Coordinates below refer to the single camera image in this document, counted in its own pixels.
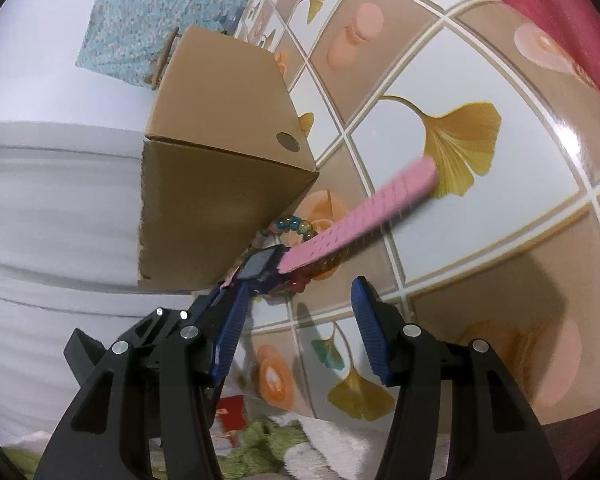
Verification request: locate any brown cardboard box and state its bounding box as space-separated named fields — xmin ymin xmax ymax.
xmin=137 ymin=25 xmax=321 ymax=293

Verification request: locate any green white fluffy rug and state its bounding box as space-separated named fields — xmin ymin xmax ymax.
xmin=0 ymin=410 xmax=406 ymax=480

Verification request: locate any colourful bead bracelet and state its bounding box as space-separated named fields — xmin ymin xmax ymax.
xmin=247 ymin=215 xmax=348 ymax=298

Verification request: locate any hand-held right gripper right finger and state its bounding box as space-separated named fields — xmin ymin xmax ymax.
xmin=351 ymin=276 xmax=563 ymax=480

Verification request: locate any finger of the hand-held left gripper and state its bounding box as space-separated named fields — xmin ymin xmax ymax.
xmin=189 ymin=282 xmax=238 ymax=332

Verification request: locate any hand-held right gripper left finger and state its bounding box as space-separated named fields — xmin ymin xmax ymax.
xmin=34 ymin=284 xmax=254 ymax=480

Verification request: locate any blue patterned wall cloth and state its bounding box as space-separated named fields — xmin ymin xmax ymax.
xmin=75 ymin=0 xmax=256 ymax=91

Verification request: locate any wooden chair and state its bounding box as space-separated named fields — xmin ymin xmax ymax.
xmin=144 ymin=27 xmax=183 ymax=92

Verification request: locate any white curtain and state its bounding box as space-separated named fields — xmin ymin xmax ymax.
xmin=0 ymin=120 xmax=221 ymax=441

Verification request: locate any pink strap smart watch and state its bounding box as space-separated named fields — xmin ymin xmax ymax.
xmin=220 ymin=155 xmax=440 ymax=296

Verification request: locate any red packet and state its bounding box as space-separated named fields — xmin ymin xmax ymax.
xmin=215 ymin=395 xmax=248 ymax=433

